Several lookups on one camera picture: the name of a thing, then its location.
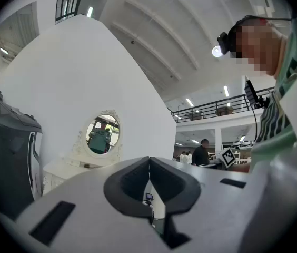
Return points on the black chest-mounted device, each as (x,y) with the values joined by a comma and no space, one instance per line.
(251,92)

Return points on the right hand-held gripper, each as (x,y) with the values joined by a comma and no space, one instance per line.
(227,157)

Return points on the black balcony railing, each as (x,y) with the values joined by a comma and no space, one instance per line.
(217,103)

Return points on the person's right forearm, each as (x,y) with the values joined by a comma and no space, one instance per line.
(239,168)

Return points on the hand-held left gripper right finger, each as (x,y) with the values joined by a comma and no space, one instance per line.
(188,194)

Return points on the person's head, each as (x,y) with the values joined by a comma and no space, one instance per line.
(259,49)

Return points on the white vanity dressing table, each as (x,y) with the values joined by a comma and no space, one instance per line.
(59,171)

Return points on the black head-mounted camera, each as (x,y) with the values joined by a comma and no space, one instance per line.
(223,43)

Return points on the small black action camera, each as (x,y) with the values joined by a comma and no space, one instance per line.
(149,196)

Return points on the round ceiling lamp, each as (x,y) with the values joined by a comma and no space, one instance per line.
(217,51)

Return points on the oval white-framed mirror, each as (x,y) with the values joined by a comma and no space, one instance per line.
(102,133)

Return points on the black exercise machine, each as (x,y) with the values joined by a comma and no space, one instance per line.
(3,146)

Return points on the ceiling strip light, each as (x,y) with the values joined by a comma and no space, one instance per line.
(89,11)
(226,90)
(189,102)

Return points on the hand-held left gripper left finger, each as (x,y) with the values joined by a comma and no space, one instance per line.
(111,194)

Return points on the person's green printed T-shirt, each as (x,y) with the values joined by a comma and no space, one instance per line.
(282,130)

